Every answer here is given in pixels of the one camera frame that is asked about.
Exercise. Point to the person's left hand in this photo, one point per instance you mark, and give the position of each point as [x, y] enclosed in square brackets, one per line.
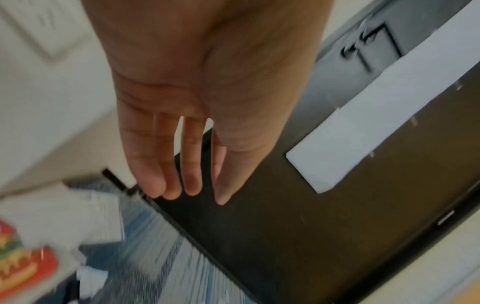
[180, 65]

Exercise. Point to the white panelled door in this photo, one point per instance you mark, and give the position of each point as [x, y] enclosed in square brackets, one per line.
[41, 68]

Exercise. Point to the blue striped cloth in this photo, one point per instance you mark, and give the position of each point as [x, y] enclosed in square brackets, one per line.
[150, 252]

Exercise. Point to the white paper packet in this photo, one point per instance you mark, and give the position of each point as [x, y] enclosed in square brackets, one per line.
[63, 219]

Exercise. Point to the white paper strip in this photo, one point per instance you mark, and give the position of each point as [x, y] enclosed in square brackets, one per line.
[378, 107]

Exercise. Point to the small white crumpled paper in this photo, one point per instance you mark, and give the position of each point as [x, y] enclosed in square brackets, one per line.
[90, 282]

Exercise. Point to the colourful burger print packet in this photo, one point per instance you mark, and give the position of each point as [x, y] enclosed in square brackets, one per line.
[22, 261]

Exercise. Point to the black metal bracket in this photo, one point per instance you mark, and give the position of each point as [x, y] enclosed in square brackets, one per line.
[375, 38]

